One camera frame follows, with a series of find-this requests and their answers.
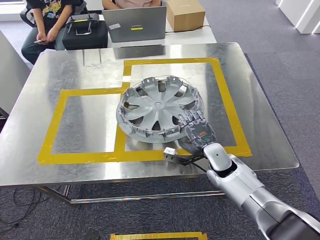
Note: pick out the black carry case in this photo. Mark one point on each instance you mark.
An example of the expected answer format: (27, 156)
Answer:
(84, 39)

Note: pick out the person's right hand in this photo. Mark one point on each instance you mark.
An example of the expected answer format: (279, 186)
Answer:
(41, 37)

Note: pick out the person with phone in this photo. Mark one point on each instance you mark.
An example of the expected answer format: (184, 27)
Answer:
(50, 8)

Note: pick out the person's left hand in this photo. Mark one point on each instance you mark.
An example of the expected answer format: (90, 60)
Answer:
(52, 33)

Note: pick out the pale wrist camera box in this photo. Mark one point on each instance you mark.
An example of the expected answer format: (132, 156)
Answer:
(170, 153)

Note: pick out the person's right forearm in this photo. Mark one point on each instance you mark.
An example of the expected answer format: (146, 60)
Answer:
(41, 20)
(109, 4)

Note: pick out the grey laptop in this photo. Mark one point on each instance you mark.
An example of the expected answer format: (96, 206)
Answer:
(140, 20)

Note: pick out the silver plastic wheel hubcap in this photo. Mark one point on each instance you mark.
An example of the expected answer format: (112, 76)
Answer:
(155, 112)

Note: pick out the grey panel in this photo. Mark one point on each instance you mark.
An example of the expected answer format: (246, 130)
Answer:
(11, 76)

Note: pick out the smartphone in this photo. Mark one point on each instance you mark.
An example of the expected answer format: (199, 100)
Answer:
(40, 41)

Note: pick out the white lit wall panel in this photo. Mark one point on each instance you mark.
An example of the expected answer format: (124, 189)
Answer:
(290, 10)

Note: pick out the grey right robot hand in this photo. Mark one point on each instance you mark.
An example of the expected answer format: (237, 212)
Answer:
(200, 132)

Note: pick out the person behind laptop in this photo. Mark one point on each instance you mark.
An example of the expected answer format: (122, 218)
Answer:
(132, 3)

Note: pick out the steel workbench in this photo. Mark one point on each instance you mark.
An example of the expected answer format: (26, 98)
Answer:
(87, 119)

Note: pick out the person's left forearm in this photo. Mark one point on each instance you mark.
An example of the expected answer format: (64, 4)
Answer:
(62, 16)

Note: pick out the brown cardboard box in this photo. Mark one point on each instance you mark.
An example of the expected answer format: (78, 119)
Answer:
(185, 18)

